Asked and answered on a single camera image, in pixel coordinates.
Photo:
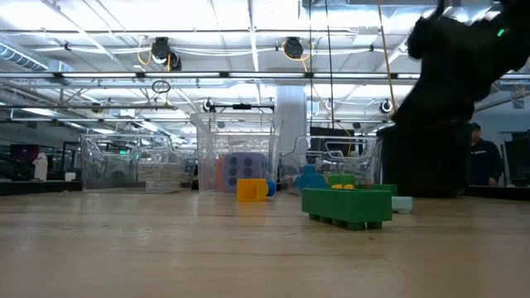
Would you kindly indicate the yellow peg block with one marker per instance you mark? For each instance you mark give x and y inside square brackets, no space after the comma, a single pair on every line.
[251,190]

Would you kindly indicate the purple foam die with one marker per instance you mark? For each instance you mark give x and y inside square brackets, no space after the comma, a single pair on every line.
[244,165]

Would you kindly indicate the shallow clear plastic bin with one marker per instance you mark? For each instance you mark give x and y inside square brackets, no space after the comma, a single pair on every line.
[364,161]
[107,161]

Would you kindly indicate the tall clear plastic bin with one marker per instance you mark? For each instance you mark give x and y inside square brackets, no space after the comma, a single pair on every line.
[207,145]

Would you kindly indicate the small dark green brick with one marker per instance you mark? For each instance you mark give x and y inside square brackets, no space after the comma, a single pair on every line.
[385,189]

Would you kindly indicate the dark background monitor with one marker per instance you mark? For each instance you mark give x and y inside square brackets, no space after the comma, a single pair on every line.
[25,152]

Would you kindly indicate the yellow brick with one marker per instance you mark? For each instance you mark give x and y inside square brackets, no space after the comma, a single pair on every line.
[343,186]

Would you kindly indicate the white background bottle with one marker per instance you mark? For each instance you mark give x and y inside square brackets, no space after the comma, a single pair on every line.
[40,167]

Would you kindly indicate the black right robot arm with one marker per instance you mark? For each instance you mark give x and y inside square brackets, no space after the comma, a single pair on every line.
[497,45]

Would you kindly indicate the white pillar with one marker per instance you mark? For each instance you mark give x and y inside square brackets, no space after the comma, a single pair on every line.
[292,103]

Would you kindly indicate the long dark green brick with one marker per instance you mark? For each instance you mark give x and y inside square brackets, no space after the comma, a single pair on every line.
[348,205]

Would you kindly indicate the light cyan brick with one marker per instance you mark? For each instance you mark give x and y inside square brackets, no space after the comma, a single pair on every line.
[402,204]

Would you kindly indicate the person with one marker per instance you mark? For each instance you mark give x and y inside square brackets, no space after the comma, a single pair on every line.
[484,161]

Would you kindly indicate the bright green studded block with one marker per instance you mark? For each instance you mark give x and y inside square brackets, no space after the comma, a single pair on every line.
[333,179]

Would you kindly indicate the black bucket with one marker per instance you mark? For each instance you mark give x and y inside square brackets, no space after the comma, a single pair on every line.
[426,161]

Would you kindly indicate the large light blue peg block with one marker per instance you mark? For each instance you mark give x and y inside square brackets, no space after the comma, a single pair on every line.
[309,180]

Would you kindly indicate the small white container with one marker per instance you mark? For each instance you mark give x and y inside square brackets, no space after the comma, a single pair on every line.
[70,176]

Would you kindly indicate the dark blue peg block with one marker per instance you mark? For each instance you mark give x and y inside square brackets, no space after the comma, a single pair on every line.
[271,187]

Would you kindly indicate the orange foam die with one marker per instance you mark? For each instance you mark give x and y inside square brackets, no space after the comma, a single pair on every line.
[218,174]

